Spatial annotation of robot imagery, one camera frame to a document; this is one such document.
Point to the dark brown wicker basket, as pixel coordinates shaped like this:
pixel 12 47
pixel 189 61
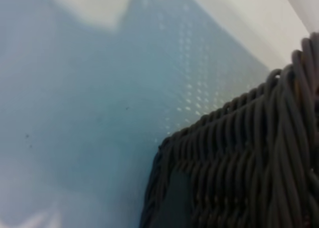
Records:
pixel 244 158

